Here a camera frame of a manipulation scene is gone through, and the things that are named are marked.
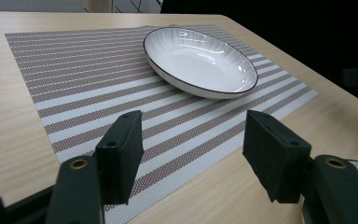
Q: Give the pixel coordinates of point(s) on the striped woven placemat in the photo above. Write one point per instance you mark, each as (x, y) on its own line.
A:
(90, 81)

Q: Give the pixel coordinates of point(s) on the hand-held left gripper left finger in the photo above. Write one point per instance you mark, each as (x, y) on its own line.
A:
(121, 155)

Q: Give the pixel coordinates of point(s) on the wooden desk leg panel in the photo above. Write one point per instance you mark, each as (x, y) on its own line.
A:
(98, 5)

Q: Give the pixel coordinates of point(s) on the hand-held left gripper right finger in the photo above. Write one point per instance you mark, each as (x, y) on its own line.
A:
(276, 155)

